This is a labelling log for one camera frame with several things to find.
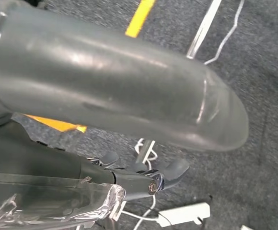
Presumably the white floor cable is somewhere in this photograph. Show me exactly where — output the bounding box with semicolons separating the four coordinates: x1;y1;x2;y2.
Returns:
121;138;159;230
204;0;245;66

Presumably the steel table frame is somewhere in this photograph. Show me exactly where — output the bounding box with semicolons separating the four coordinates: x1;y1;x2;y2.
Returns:
187;0;223;60

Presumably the white power strip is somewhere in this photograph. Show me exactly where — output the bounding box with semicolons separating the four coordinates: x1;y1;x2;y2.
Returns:
156;202;211;228

